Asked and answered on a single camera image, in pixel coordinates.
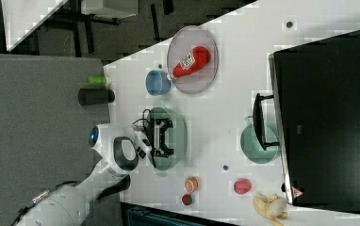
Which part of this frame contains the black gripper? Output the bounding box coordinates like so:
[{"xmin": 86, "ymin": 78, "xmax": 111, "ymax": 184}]
[{"xmin": 140, "ymin": 118, "xmax": 174, "ymax": 157}]

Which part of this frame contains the green plastic strainer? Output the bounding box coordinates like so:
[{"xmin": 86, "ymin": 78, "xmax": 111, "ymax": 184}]
[{"xmin": 147, "ymin": 107, "xmax": 188, "ymax": 171}]

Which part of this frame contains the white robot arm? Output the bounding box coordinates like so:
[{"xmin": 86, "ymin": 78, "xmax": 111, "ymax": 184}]
[{"xmin": 10, "ymin": 119, "xmax": 173, "ymax": 226}]

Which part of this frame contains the blue plastic cup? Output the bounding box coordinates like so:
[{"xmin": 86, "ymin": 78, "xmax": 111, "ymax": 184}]
[{"xmin": 145, "ymin": 70, "xmax": 172, "ymax": 96}]

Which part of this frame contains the black cylinder cup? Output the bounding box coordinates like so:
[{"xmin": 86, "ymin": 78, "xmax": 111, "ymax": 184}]
[{"xmin": 98, "ymin": 175, "xmax": 131, "ymax": 200}]

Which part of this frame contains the black cylinder on mat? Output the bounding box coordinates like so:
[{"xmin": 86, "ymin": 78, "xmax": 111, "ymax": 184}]
[{"xmin": 78, "ymin": 89, "xmax": 115, "ymax": 106}]

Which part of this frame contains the small red toy fruit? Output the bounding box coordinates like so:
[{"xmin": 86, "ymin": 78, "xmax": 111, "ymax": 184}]
[{"xmin": 181, "ymin": 194, "xmax": 193, "ymax": 205}]

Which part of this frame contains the green marker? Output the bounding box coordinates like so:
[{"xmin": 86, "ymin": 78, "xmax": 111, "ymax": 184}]
[{"xmin": 88, "ymin": 76, "xmax": 107, "ymax": 85}]

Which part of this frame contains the red ketchup bottle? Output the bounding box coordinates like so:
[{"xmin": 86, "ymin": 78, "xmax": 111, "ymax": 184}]
[{"xmin": 169, "ymin": 46, "xmax": 210, "ymax": 80}]

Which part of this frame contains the blue black case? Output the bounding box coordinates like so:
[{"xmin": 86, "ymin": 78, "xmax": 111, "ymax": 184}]
[{"xmin": 123, "ymin": 206, "xmax": 234, "ymax": 226}]

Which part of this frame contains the grey round plate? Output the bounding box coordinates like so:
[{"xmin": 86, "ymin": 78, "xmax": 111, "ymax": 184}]
[{"xmin": 167, "ymin": 25, "xmax": 219, "ymax": 94}]

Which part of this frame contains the green measuring cup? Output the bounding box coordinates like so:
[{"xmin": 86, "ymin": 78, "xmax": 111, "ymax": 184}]
[{"xmin": 239, "ymin": 116, "xmax": 278, "ymax": 164}]

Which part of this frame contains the toy banana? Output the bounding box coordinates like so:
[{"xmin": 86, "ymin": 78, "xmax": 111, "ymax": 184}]
[{"xmin": 253, "ymin": 194, "xmax": 287, "ymax": 226}]

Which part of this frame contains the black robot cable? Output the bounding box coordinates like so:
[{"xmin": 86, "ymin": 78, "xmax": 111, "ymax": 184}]
[{"xmin": 132, "ymin": 108, "xmax": 157, "ymax": 158}]

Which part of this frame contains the black oven door handle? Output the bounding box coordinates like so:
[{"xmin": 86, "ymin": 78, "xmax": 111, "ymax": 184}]
[{"xmin": 253, "ymin": 93, "xmax": 279, "ymax": 151}]

